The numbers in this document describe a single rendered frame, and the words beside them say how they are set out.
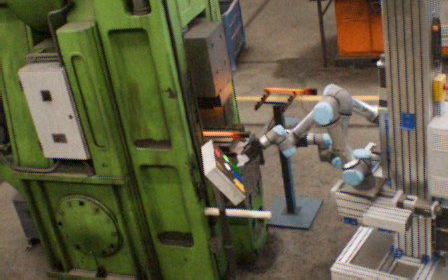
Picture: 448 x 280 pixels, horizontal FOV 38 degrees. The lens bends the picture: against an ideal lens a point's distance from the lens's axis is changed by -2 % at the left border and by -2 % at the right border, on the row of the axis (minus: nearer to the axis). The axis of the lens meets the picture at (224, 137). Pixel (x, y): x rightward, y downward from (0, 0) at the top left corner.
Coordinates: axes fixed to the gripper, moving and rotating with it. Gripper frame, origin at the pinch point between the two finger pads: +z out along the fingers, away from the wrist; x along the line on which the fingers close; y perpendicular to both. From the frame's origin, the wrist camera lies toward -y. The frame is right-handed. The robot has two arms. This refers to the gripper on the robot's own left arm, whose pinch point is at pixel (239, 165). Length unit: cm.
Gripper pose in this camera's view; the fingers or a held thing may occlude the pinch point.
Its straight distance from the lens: 408.2
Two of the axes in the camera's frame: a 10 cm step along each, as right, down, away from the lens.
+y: -6.3, -6.6, -4.0
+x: 0.9, 4.5, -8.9
